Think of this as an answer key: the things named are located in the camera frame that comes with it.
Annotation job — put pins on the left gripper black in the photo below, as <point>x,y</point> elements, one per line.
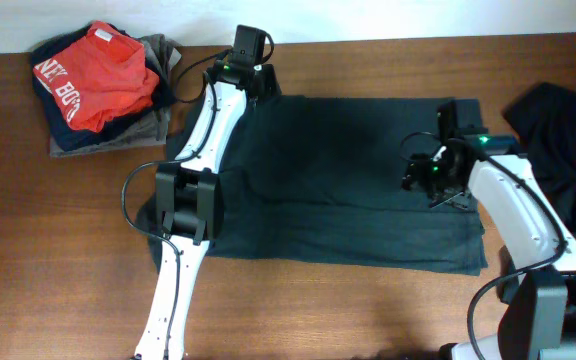
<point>271,84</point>

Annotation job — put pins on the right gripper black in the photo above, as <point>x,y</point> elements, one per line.
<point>415,175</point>

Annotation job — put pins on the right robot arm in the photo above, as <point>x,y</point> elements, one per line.
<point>540,321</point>

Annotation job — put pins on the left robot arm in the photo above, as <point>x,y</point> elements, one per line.
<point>188,198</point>

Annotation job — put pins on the folded grey garment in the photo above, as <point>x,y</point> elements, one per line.
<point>146,128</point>

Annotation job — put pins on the black garment pile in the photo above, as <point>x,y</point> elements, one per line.
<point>544,118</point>

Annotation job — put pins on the folded orange printed t-shirt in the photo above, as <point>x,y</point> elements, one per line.
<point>99,77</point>

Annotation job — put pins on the folded navy blue garment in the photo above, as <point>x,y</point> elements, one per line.
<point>68,139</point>

